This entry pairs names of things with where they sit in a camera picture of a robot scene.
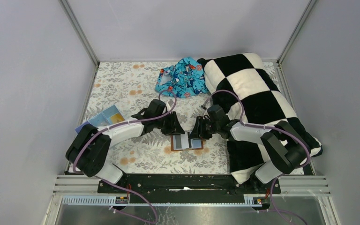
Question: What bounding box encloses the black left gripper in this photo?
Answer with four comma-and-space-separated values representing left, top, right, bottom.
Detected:
154, 111, 185, 135

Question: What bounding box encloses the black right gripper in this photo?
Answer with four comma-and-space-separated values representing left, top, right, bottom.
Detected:
188, 116, 220, 140

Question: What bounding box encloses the brown leather card holder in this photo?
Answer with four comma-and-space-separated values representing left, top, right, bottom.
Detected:
170, 132, 204, 151

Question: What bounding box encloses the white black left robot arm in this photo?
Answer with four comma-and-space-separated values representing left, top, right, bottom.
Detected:
65, 99, 185, 193

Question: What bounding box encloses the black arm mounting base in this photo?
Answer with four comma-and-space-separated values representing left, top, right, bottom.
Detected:
97, 173, 271, 204

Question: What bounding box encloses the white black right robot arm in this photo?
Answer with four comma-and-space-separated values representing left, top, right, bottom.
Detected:
189, 105, 310, 193

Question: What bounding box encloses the blue patterned cloth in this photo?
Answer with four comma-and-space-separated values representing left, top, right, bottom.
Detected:
155, 57, 209, 98

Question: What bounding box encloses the blue plastic organizer box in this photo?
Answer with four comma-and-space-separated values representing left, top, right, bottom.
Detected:
75, 105, 125, 134

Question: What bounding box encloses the black white checkered pillow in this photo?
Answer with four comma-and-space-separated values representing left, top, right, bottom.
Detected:
198, 52, 323, 184

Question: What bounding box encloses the aluminium frame rail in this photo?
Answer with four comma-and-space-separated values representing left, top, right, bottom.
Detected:
53, 174, 330, 207

